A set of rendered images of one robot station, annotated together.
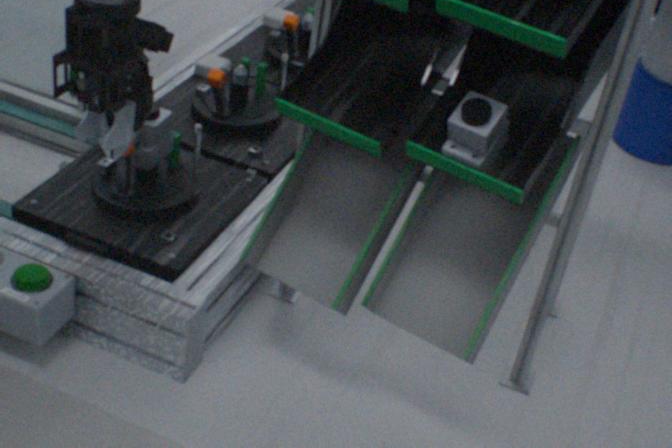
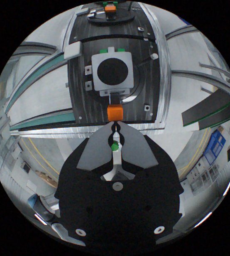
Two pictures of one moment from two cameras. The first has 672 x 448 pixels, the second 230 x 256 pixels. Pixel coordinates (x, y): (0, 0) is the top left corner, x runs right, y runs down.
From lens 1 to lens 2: 1.17 m
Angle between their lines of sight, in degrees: 87
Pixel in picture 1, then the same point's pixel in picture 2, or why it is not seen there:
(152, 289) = (149, 128)
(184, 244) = (152, 104)
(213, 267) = (162, 104)
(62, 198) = (86, 107)
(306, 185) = (208, 100)
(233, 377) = not seen: hidden behind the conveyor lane
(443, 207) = not seen: hidden behind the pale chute
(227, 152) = (128, 32)
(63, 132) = (52, 65)
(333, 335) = (178, 87)
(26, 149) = (49, 77)
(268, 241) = (189, 111)
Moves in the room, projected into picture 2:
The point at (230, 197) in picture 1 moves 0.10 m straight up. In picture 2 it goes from (152, 61) to (176, 54)
